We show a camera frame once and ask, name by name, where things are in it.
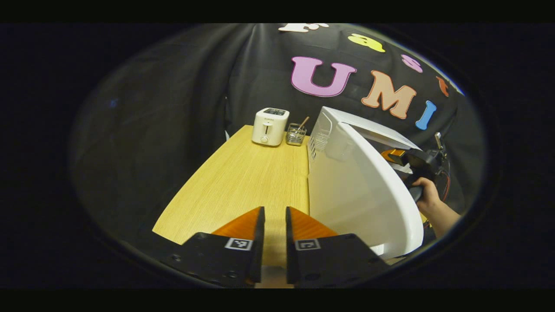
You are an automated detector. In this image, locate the white microwave oven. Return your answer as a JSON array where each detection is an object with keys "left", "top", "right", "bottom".
[{"left": 307, "top": 106, "right": 424, "bottom": 260}]

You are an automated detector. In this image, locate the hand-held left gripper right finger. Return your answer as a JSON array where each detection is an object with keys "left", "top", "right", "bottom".
[{"left": 285, "top": 207, "right": 391, "bottom": 287}]

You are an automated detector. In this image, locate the white toaster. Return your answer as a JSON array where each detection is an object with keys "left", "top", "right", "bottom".
[{"left": 252, "top": 107, "right": 290, "bottom": 147}]

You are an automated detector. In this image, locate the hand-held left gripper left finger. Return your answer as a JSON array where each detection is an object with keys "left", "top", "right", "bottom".
[{"left": 152, "top": 207, "right": 265, "bottom": 287}]

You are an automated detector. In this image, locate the wire basket with wooden stick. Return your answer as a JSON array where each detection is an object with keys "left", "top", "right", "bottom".
[{"left": 286, "top": 116, "right": 310, "bottom": 146}]

